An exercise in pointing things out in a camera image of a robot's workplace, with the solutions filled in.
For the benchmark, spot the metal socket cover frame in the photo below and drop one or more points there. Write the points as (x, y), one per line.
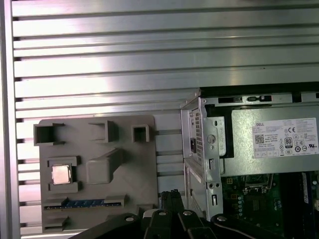
(246, 183)

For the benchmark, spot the black open PC case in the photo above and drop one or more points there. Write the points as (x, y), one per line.
(214, 149)

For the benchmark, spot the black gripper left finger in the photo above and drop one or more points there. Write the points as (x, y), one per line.
(159, 224)

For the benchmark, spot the grey power supply unit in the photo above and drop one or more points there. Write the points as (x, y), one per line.
(239, 139)

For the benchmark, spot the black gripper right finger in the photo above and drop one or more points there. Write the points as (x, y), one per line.
(192, 224)

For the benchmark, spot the black RAM stick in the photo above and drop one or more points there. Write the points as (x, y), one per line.
(306, 189)

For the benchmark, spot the silver square CPU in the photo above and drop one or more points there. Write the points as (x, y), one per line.
(62, 174)

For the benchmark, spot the green motherboard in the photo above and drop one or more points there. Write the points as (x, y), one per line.
(249, 206)

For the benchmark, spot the grey plastic parts rack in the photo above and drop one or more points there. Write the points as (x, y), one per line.
(124, 179)

